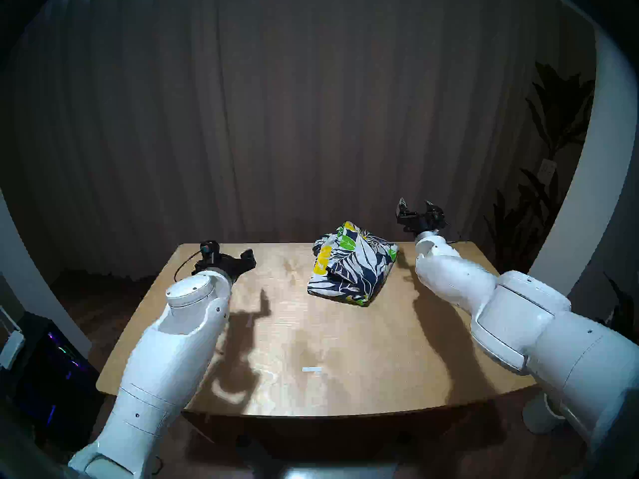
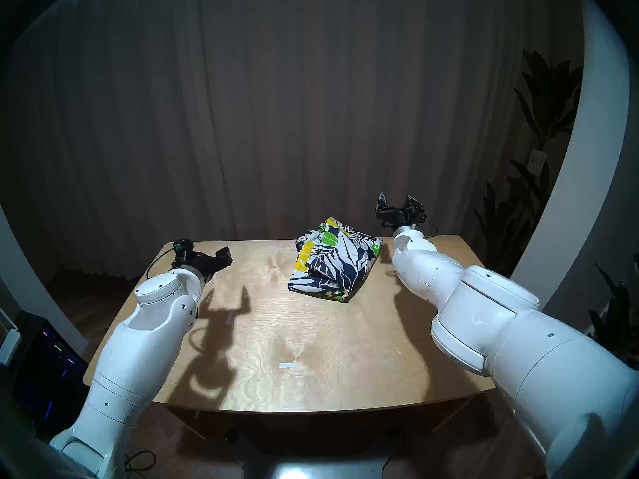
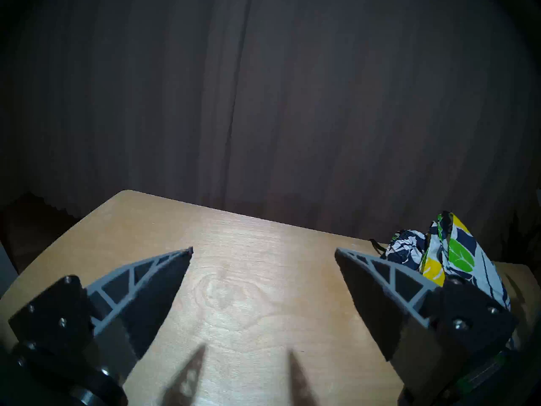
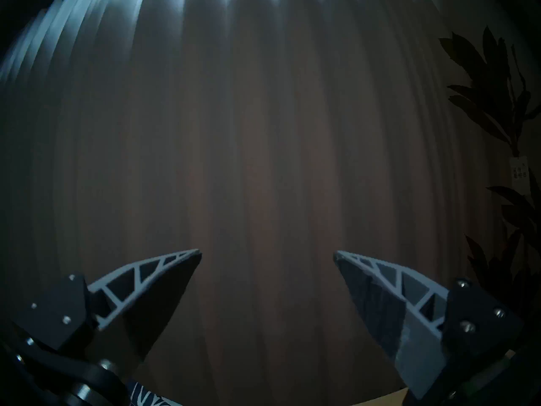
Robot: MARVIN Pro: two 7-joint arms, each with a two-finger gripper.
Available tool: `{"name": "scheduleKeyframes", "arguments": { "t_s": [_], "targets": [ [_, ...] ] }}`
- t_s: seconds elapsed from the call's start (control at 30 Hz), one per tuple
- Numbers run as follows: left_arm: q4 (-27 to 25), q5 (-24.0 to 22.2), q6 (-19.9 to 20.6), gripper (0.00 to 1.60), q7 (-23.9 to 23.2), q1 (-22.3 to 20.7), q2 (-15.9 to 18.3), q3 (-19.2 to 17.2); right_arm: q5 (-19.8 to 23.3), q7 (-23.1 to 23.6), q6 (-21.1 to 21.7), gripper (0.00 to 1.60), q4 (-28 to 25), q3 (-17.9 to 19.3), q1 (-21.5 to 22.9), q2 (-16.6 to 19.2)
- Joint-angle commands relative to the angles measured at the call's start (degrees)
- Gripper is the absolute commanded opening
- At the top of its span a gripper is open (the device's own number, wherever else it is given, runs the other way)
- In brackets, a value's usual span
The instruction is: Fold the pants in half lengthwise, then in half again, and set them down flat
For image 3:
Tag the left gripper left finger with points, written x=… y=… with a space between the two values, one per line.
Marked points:
x=152 y=291

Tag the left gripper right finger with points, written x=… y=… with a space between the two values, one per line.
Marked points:
x=380 y=295

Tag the floral print shorts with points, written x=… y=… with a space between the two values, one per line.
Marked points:
x=460 y=253

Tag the brown pleated curtain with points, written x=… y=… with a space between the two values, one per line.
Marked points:
x=253 y=92

